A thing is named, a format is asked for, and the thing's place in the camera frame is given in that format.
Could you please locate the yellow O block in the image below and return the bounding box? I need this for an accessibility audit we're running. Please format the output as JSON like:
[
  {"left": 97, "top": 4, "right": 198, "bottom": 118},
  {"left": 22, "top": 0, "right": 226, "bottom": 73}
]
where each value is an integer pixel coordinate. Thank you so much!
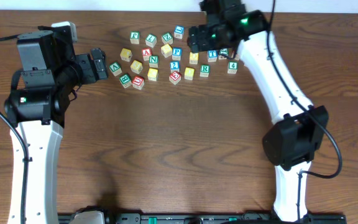
[
  {"left": 189, "top": 52, "right": 199, "bottom": 65},
  {"left": 185, "top": 67, "right": 195, "bottom": 80}
]

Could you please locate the yellow C block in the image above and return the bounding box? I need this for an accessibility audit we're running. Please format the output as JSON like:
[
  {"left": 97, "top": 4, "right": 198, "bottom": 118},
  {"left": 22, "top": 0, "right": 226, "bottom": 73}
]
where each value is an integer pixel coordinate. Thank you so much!
[{"left": 147, "top": 68, "right": 158, "bottom": 82}]

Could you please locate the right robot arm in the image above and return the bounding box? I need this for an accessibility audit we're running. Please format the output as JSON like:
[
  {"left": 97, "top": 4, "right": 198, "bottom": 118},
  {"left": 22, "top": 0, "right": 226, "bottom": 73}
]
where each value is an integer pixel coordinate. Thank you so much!
[{"left": 187, "top": 0, "right": 328, "bottom": 222}]

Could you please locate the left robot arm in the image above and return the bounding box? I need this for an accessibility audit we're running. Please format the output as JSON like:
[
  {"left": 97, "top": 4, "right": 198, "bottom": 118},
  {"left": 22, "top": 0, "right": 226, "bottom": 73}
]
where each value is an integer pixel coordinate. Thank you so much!
[{"left": 4, "top": 26, "right": 108, "bottom": 223}]

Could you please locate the blue T block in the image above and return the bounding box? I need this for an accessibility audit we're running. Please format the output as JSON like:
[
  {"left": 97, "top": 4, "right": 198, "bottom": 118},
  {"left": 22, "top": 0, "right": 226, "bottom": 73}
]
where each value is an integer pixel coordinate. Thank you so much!
[{"left": 207, "top": 50, "right": 218, "bottom": 63}]

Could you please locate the green A block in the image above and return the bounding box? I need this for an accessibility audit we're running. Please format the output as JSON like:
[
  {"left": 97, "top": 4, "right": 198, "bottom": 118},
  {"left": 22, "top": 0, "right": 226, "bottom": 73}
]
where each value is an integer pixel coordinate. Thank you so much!
[{"left": 109, "top": 62, "right": 122, "bottom": 77}]

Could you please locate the blue block top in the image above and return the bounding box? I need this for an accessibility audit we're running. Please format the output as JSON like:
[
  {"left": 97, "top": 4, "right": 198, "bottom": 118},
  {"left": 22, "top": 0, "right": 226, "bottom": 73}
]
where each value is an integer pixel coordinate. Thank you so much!
[{"left": 174, "top": 26, "right": 185, "bottom": 39}]

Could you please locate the green R block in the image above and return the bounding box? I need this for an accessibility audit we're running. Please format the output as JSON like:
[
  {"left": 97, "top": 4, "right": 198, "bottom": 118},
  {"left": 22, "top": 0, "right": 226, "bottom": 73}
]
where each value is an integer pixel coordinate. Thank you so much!
[{"left": 200, "top": 65, "right": 210, "bottom": 78}]

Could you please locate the green 4 block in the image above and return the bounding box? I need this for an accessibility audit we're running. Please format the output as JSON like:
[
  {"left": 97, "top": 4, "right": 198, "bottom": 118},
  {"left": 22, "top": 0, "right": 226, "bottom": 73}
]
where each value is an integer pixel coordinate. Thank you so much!
[{"left": 227, "top": 62, "right": 238, "bottom": 74}]

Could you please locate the green B block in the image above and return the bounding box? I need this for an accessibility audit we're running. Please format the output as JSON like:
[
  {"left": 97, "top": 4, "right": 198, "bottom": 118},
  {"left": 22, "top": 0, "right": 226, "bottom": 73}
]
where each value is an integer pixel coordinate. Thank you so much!
[{"left": 119, "top": 73, "right": 132, "bottom": 88}]

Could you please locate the blue P block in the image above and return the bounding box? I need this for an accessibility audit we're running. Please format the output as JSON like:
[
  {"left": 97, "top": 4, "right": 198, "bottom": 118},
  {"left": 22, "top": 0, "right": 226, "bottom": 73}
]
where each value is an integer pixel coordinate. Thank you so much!
[{"left": 172, "top": 47, "right": 182, "bottom": 61}]

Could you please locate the yellow K block left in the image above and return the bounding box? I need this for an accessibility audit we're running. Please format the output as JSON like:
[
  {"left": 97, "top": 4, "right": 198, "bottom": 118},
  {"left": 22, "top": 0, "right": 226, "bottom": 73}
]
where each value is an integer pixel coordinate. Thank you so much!
[{"left": 120, "top": 48, "right": 132, "bottom": 62}]

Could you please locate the green Z block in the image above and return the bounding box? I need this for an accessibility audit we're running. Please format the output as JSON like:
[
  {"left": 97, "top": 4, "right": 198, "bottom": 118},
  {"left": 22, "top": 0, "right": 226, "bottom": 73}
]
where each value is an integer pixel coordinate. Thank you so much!
[{"left": 162, "top": 32, "right": 173, "bottom": 45}]

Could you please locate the yellow S block centre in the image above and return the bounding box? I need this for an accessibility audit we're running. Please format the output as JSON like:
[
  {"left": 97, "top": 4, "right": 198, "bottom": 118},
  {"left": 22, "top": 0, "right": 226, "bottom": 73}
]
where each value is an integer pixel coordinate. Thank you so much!
[{"left": 161, "top": 44, "right": 173, "bottom": 58}]

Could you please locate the yellow s block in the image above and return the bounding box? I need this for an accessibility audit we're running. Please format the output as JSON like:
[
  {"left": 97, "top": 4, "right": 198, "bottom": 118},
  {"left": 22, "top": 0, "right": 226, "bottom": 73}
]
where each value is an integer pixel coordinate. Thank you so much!
[
  {"left": 161, "top": 44, "right": 173, "bottom": 58},
  {"left": 131, "top": 60, "right": 143, "bottom": 74}
]

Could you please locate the blue 2 block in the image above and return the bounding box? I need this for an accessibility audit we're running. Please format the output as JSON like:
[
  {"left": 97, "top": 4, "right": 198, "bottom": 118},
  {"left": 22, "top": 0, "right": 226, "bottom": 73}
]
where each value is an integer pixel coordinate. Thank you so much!
[{"left": 170, "top": 61, "right": 180, "bottom": 73}]

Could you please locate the yellow S block left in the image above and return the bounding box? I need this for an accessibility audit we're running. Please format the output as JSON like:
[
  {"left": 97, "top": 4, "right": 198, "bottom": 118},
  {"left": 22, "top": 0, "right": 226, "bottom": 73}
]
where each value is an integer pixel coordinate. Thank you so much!
[{"left": 131, "top": 60, "right": 143, "bottom": 74}]

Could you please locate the red U block lower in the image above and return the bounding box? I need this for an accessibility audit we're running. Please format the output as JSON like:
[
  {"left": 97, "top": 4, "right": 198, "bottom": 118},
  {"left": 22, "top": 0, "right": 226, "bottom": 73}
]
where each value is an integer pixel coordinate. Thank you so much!
[{"left": 132, "top": 76, "right": 145, "bottom": 90}]

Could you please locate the red A block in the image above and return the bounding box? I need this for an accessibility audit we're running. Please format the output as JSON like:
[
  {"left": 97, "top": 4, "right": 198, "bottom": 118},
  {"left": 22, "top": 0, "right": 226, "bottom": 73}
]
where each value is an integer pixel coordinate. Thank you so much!
[{"left": 142, "top": 48, "right": 152, "bottom": 61}]

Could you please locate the green L block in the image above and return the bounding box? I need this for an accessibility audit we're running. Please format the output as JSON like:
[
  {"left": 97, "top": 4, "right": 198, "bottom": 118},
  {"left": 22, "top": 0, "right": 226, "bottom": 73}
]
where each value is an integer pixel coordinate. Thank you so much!
[{"left": 145, "top": 34, "right": 157, "bottom": 48}]

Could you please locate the green N block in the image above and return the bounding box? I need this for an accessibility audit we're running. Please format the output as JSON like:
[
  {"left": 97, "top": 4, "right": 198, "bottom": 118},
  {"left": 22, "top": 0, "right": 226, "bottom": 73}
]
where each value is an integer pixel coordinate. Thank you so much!
[{"left": 149, "top": 55, "right": 159, "bottom": 68}]

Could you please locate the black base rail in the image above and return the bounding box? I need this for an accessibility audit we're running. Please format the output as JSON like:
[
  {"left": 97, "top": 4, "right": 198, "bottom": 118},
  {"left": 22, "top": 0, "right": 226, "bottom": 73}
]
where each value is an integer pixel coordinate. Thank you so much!
[{"left": 57, "top": 212, "right": 347, "bottom": 224}]

